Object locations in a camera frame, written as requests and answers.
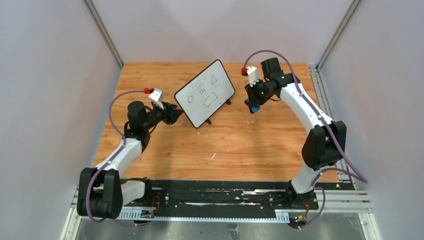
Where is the black framed whiteboard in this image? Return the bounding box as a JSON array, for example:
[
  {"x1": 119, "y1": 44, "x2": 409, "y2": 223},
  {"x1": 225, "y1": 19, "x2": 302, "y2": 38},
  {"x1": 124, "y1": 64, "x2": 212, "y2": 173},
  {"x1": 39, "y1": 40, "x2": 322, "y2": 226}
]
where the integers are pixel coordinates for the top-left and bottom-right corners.
[{"x1": 174, "y1": 59, "x2": 236, "y2": 129}]

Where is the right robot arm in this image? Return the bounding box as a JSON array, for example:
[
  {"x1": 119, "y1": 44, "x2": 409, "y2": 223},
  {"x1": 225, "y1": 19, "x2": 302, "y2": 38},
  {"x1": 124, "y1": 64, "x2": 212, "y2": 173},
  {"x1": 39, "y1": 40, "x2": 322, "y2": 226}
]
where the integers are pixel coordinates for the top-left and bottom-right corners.
[{"x1": 241, "y1": 57, "x2": 347, "y2": 203}]

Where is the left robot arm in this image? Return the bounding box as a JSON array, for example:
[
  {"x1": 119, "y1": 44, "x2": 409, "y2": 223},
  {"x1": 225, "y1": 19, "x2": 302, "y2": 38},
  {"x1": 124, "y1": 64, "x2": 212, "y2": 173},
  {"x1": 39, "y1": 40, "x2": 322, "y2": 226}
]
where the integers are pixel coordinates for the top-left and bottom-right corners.
[{"x1": 76, "y1": 101, "x2": 183, "y2": 222}]

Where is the metal whiteboard stand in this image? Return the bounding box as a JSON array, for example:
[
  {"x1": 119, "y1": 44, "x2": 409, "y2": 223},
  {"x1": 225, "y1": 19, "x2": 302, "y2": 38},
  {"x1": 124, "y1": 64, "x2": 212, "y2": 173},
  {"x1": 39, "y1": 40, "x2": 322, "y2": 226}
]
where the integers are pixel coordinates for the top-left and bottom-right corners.
[{"x1": 204, "y1": 98, "x2": 232, "y2": 125}]

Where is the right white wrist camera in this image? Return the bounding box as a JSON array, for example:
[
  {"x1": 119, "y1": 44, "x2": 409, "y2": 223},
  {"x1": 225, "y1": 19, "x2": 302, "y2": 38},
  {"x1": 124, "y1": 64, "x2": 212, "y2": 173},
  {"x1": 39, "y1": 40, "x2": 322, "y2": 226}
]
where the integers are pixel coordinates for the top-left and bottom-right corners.
[{"x1": 246, "y1": 66, "x2": 261, "y2": 87}]

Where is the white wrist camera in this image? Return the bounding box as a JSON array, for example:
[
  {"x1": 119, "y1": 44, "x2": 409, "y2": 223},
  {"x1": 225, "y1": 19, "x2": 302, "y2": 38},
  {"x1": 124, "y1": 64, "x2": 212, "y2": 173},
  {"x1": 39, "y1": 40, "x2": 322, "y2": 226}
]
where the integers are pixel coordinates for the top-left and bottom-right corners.
[
  {"x1": 246, "y1": 66, "x2": 261, "y2": 87},
  {"x1": 148, "y1": 88, "x2": 166, "y2": 110}
]

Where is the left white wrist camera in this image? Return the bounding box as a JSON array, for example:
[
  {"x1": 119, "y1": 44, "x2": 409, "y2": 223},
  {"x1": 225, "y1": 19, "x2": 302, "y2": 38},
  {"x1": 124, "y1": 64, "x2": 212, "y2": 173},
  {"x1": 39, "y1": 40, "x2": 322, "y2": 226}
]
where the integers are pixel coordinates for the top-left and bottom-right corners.
[{"x1": 148, "y1": 88, "x2": 166, "y2": 110}]

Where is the right side aluminium rail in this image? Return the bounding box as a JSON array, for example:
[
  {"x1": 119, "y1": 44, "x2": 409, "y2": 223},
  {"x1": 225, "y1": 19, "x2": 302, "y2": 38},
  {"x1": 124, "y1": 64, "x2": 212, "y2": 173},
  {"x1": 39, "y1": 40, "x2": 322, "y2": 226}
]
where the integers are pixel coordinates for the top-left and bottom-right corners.
[{"x1": 308, "y1": 64, "x2": 357, "y2": 190}]

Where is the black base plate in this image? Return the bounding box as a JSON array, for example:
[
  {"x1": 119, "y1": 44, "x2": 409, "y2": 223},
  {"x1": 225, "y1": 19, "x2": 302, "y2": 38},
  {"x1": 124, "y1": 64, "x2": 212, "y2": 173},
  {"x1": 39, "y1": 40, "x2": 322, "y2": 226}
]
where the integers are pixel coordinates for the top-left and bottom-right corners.
[{"x1": 121, "y1": 179, "x2": 355, "y2": 220}]

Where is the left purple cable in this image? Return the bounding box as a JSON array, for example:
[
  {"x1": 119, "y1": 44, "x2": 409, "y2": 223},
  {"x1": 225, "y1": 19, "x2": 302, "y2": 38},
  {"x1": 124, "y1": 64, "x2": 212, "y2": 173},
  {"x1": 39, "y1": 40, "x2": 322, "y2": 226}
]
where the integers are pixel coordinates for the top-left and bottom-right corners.
[{"x1": 85, "y1": 87, "x2": 154, "y2": 228}]

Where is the purple cable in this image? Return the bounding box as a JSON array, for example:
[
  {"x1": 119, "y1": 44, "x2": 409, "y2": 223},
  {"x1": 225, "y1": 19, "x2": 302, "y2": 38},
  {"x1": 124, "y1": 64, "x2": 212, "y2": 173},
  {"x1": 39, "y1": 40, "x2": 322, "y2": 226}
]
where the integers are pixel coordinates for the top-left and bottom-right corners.
[
  {"x1": 85, "y1": 87, "x2": 154, "y2": 228},
  {"x1": 240, "y1": 49, "x2": 369, "y2": 231}
]

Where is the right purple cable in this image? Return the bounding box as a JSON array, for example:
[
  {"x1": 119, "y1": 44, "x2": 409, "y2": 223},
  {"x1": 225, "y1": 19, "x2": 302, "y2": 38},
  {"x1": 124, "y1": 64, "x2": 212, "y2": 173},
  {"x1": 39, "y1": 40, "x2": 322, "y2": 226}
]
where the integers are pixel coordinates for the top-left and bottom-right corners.
[{"x1": 240, "y1": 49, "x2": 369, "y2": 231}]

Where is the aluminium frame rail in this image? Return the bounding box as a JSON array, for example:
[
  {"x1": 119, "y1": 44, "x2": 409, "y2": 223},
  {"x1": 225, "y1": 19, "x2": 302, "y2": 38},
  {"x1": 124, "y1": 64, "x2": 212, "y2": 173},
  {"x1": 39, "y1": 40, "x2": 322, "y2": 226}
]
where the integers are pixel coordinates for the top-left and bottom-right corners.
[{"x1": 61, "y1": 185, "x2": 382, "y2": 240}]

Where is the right corner aluminium post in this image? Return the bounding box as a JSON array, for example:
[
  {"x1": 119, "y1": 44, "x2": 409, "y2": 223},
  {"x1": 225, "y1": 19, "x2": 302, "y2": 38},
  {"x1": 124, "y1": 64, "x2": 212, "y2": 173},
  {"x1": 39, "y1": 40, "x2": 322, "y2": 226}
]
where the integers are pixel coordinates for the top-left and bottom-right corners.
[{"x1": 316, "y1": 0, "x2": 363, "y2": 72}]

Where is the corner aluminium post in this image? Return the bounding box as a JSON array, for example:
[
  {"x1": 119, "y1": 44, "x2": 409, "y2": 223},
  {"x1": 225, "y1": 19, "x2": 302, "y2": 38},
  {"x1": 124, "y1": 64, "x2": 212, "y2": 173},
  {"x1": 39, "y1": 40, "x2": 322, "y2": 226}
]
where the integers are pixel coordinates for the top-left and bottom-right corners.
[
  {"x1": 316, "y1": 0, "x2": 363, "y2": 72},
  {"x1": 82, "y1": 0, "x2": 124, "y2": 70}
]

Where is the left corner aluminium post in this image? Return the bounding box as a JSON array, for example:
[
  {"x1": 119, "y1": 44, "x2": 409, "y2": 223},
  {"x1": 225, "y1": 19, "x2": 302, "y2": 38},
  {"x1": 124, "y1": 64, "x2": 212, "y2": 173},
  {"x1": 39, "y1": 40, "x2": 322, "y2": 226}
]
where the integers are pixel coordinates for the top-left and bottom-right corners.
[{"x1": 82, "y1": 0, "x2": 124, "y2": 70}]

